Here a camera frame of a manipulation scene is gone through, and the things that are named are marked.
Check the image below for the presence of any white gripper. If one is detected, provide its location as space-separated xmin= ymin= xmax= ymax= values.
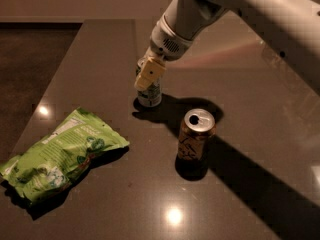
xmin=134 ymin=16 xmax=192 ymax=91

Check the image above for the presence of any green white 7up can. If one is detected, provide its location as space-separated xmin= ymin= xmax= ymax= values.
xmin=137 ymin=79 xmax=162 ymax=108

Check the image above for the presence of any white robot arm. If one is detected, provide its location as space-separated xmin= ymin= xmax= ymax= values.
xmin=135 ymin=0 xmax=320 ymax=91

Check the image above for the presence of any orange soda can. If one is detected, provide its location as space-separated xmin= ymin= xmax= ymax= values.
xmin=178 ymin=108 xmax=216 ymax=161

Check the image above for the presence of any green snack bag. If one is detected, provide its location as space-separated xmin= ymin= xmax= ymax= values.
xmin=0 ymin=108 xmax=129 ymax=206

